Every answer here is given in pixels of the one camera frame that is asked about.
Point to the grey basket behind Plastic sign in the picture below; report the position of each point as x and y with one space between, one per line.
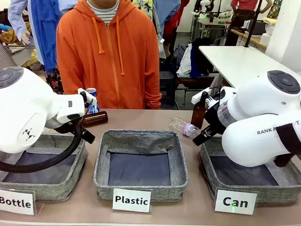
141 141

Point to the black stand pole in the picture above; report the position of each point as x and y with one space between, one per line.
252 23

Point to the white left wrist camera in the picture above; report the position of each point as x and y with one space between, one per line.
85 94

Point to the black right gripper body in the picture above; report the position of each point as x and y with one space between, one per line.
215 120

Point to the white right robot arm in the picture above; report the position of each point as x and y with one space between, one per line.
247 141

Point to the white Bottle sign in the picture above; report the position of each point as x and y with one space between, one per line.
16 202

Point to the grey basket behind Can sign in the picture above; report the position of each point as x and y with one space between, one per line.
277 190

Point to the floral dark garment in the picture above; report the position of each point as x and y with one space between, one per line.
55 82

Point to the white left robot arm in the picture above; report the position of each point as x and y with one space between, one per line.
23 106

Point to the white plastic bag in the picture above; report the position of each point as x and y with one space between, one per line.
185 61

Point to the person in orange hoodie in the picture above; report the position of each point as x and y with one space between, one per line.
108 58

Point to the person's left forearm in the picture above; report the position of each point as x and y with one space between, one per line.
154 89

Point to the mannequin in light blue shirt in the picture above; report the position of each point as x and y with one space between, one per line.
18 21

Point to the grey basket behind Bottle sign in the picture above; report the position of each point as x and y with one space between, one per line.
47 188

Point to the white Plastic sign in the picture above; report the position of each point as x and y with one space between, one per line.
131 200

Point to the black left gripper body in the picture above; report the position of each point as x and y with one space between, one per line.
68 129

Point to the white background table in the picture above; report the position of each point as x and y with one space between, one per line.
240 61

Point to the brown glass bottle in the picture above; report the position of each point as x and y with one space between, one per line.
197 115
96 117

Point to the blue soda can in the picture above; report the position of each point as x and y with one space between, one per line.
95 108

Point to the blue hanging garment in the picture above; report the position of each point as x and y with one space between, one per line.
45 30

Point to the person in red shirt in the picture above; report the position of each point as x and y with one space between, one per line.
243 14

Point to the clear plastic bottle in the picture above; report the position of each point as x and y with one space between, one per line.
185 127

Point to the person's right forearm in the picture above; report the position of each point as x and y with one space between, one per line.
67 80

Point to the black stool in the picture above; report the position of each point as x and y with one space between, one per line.
168 82

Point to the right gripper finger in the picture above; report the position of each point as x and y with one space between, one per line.
198 140
207 131

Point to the white Can sign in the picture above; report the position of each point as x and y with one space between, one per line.
235 202

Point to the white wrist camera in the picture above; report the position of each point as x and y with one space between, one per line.
85 94
200 95

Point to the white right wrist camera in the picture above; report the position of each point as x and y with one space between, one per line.
200 95

